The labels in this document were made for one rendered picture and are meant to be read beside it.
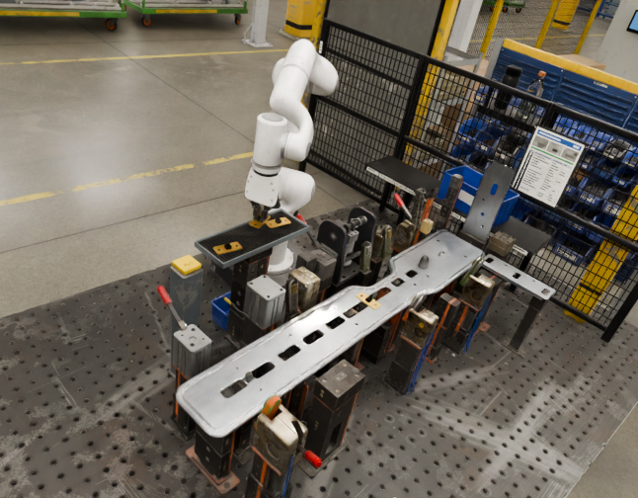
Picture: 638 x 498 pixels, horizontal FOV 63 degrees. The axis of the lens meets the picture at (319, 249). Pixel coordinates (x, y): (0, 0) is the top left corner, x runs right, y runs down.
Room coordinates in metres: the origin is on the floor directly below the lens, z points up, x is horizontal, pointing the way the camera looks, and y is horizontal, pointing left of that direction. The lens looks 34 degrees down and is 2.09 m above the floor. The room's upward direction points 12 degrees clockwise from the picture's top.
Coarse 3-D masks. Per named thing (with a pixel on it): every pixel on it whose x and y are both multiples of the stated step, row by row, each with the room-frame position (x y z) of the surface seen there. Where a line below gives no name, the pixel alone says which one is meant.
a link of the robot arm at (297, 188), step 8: (280, 168) 1.73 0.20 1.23; (288, 168) 1.76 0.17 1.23; (280, 176) 1.70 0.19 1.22; (288, 176) 1.70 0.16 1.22; (296, 176) 1.71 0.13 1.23; (304, 176) 1.72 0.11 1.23; (288, 184) 1.68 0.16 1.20; (296, 184) 1.69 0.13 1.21; (304, 184) 1.69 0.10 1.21; (312, 184) 1.72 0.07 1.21; (280, 192) 1.68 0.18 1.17; (288, 192) 1.67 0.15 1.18; (296, 192) 1.67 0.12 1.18; (304, 192) 1.68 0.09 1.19; (312, 192) 1.70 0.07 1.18; (288, 200) 1.68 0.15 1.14; (296, 200) 1.67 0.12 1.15; (304, 200) 1.68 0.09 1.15; (288, 208) 1.68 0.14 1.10; (296, 208) 1.68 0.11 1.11
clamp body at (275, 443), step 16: (288, 416) 0.80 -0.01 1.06; (256, 432) 0.78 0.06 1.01; (272, 432) 0.75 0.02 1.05; (288, 432) 0.76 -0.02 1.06; (304, 432) 0.77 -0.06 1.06; (256, 448) 0.78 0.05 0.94; (272, 448) 0.75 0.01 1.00; (288, 448) 0.73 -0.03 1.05; (256, 464) 0.77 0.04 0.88; (272, 464) 0.74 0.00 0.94; (288, 464) 0.74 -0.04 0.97; (256, 480) 0.77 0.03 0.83; (272, 480) 0.76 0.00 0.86; (288, 480) 0.78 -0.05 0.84; (256, 496) 0.76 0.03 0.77; (272, 496) 0.73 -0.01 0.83; (288, 496) 0.78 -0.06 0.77
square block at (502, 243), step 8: (504, 232) 1.93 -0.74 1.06; (496, 240) 1.87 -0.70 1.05; (504, 240) 1.86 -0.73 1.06; (512, 240) 1.88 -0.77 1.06; (488, 248) 1.88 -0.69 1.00; (496, 248) 1.86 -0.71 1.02; (504, 248) 1.85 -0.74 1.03; (496, 256) 1.86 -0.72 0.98; (504, 256) 1.86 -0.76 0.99; (488, 272) 1.86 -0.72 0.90
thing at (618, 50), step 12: (624, 0) 7.76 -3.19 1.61; (636, 0) 7.67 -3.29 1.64; (624, 12) 7.72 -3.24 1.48; (636, 12) 7.60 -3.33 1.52; (612, 24) 7.76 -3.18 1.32; (624, 24) 7.67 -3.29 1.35; (636, 24) 7.56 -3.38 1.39; (612, 36) 7.72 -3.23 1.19; (624, 36) 7.63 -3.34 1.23; (636, 36) 7.54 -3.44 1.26; (600, 48) 7.77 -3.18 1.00; (612, 48) 7.67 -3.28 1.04; (624, 48) 7.58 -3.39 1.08; (636, 48) 7.49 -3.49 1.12; (600, 60) 7.72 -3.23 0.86; (612, 60) 7.63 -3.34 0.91; (624, 60) 7.54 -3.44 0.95; (636, 60) 7.45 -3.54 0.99; (612, 72) 7.58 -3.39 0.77; (624, 72) 7.49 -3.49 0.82; (636, 72) 7.40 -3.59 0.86
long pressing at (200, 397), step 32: (416, 256) 1.70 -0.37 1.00; (448, 256) 1.75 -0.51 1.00; (352, 288) 1.42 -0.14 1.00; (416, 288) 1.50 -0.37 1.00; (320, 320) 1.22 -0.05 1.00; (352, 320) 1.26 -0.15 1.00; (384, 320) 1.29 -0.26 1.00; (256, 352) 1.04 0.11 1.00; (320, 352) 1.09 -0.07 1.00; (192, 384) 0.88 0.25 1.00; (224, 384) 0.90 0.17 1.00; (256, 384) 0.93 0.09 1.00; (288, 384) 0.95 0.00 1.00; (192, 416) 0.79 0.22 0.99; (224, 416) 0.81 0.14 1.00
